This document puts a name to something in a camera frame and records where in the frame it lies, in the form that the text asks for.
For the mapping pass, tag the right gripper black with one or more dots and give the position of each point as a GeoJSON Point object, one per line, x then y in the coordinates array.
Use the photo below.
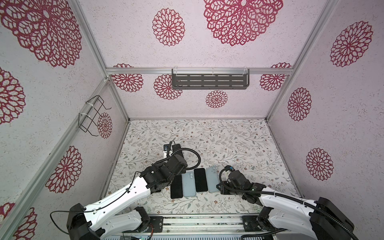
{"type": "Point", "coordinates": [222, 190]}

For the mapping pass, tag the light blue phone case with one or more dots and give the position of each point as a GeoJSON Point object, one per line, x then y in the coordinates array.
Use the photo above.
{"type": "Point", "coordinates": [212, 176]}
{"type": "Point", "coordinates": [189, 185]}

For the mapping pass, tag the black phone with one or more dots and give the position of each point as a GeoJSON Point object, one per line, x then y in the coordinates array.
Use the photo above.
{"type": "Point", "coordinates": [177, 188]}

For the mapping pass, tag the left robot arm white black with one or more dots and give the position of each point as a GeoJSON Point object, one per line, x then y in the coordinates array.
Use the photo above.
{"type": "Point", "coordinates": [104, 218]}

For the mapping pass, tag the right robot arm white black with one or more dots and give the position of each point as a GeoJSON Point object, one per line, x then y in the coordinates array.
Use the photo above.
{"type": "Point", "coordinates": [318, 219]}

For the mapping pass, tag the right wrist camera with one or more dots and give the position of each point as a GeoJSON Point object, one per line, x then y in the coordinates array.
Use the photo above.
{"type": "Point", "coordinates": [229, 168]}

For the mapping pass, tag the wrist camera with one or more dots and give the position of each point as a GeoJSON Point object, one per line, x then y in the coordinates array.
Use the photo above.
{"type": "Point", "coordinates": [167, 150]}
{"type": "Point", "coordinates": [229, 168]}

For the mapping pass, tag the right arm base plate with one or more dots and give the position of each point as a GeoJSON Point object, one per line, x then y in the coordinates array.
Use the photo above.
{"type": "Point", "coordinates": [255, 223]}

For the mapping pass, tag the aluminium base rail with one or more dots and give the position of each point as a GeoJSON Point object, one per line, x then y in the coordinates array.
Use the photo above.
{"type": "Point", "coordinates": [175, 224]}

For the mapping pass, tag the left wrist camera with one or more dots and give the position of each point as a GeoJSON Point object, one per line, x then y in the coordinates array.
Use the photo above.
{"type": "Point", "coordinates": [167, 150]}

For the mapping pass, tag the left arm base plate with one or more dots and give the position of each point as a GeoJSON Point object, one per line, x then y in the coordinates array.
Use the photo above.
{"type": "Point", "coordinates": [155, 225]}

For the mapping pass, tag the dark metal wall shelf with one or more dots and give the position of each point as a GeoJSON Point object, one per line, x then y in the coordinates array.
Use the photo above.
{"type": "Point", "coordinates": [209, 81]}

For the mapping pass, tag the black wire wall rack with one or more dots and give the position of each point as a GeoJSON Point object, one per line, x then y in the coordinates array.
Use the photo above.
{"type": "Point", "coordinates": [96, 121]}

